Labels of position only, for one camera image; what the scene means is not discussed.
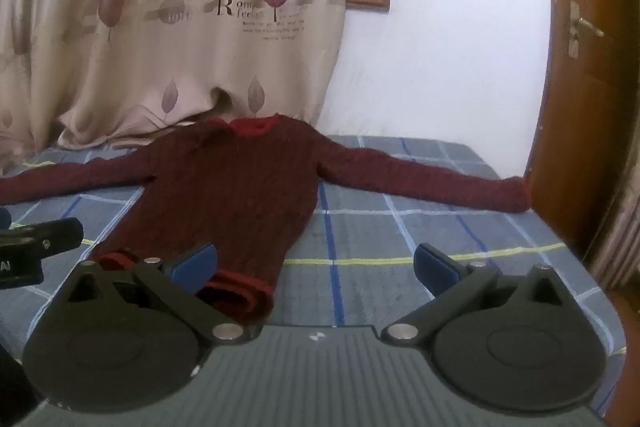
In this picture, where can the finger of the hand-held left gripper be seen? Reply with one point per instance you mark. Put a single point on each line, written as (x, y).
(55, 234)

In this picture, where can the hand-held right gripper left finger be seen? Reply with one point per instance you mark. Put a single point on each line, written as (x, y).
(197, 266)

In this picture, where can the brown wooden door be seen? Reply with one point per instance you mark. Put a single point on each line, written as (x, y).
(590, 117)

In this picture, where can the beige leaf print curtain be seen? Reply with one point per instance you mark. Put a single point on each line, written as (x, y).
(150, 57)

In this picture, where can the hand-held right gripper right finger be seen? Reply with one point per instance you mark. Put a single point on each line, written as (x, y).
(434, 267)

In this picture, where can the blue plaid bed sheet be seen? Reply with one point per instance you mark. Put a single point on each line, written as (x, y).
(400, 232)

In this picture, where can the pale striped cloth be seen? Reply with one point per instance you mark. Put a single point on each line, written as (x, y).
(625, 237)

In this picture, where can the dark red knitted sweater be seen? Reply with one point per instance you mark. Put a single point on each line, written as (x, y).
(225, 187)

